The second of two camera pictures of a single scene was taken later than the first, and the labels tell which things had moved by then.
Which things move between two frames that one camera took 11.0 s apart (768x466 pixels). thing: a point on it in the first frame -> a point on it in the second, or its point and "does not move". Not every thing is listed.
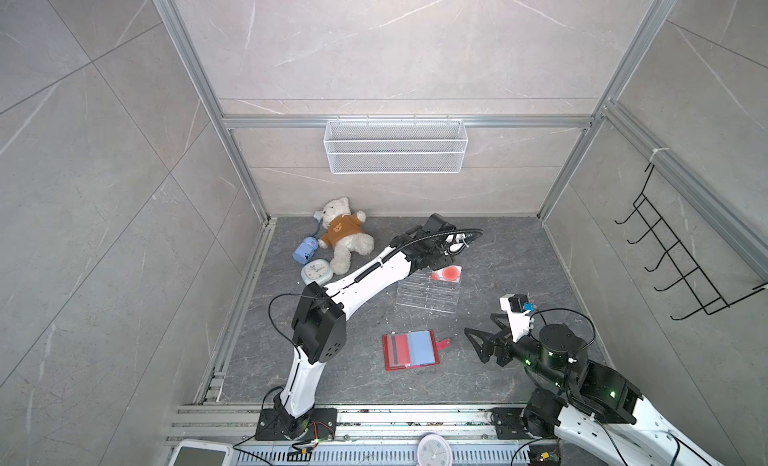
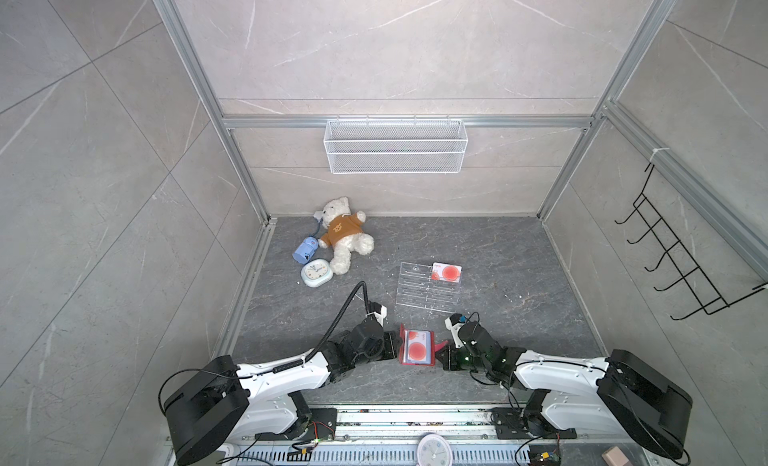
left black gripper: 443,260 -> 390,338
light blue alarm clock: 319,271 does not move
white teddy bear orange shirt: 343,229 does not move
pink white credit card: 450,273 does not move
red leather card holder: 411,349 does not move
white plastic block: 456,243 -> 379,312
